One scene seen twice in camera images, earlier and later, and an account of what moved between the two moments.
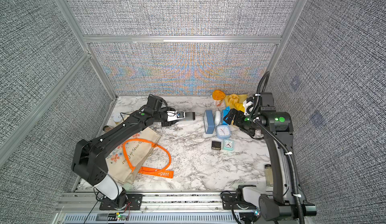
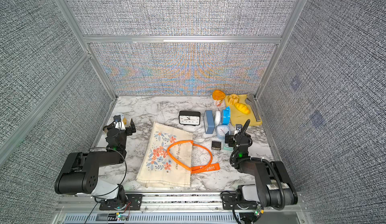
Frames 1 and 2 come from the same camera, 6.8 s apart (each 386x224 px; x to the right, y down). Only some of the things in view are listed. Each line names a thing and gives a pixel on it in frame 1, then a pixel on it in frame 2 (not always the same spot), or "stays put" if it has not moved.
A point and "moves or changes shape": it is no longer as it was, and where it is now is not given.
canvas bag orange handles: (125, 162) -> (167, 159)
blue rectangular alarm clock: (209, 121) stays put
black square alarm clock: (190, 116) moves or changes shape
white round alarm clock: (217, 117) stays put
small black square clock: (216, 145) stays put
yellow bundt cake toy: (233, 99) stays put
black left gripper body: (162, 116) -> (123, 135)
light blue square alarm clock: (223, 131) stays put
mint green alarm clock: (228, 145) stays put
